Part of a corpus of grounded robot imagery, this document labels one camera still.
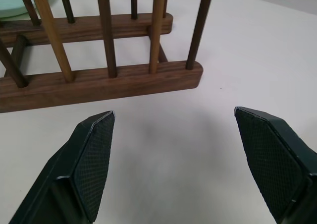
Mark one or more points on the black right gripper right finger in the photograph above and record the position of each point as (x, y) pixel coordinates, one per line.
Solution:
(280, 164)

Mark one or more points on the green plate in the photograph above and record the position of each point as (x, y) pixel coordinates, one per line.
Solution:
(15, 1)

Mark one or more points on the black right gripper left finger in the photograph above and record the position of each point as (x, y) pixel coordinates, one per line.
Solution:
(74, 174)

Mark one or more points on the wooden dish rack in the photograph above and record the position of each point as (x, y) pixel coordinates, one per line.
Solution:
(106, 85)

